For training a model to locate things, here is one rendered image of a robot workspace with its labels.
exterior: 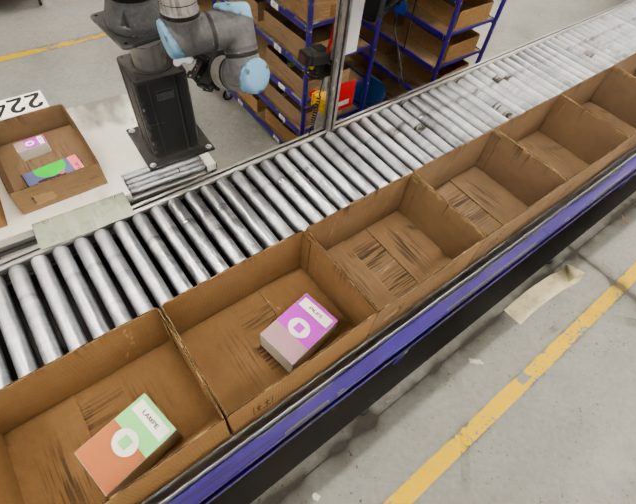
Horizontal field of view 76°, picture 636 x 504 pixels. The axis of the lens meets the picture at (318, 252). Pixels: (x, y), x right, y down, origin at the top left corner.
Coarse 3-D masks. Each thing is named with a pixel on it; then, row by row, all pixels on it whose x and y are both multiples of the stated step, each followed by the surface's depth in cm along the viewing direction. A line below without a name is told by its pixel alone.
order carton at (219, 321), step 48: (288, 240) 104; (192, 288) 93; (240, 288) 107; (288, 288) 113; (336, 288) 106; (192, 336) 103; (240, 336) 104; (336, 336) 107; (240, 384) 97; (288, 384) 88
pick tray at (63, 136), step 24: (24, 120) 152; (48, 120) 157; (72, 120) 151; (0, 144) 153; (72, 144) 156; (0, 168) 140; (24, 168) 147; (96, 168) 141; (24, 192) 131; (48, 192) 136; (72, 192) 142
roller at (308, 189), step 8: (280, 160) 163; (288, 160) 164; (280, 168) 164; (288, 168) 161; (296, 168) 162; (288, 176) 162; (296, 176) 159; (304, 176) 160; (296, 184) 159; (304, 184) 157; (312, 184) 158; (304, 192) 157; (312, 192) 155; (312, 200) 155; (320, 200) 153; (320, 208) 152; (328, 208) 151
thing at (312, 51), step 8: (304, 48) 149; (312, 48) 149; (320, 48) 150; (304, 56) 147; (312, 56) 147; (320, 56) 149; (328, 56) 151; (304, 64) 149; (312, 64) 149; (320, 64) 152; (312, 72) 156; (320, 72) 157
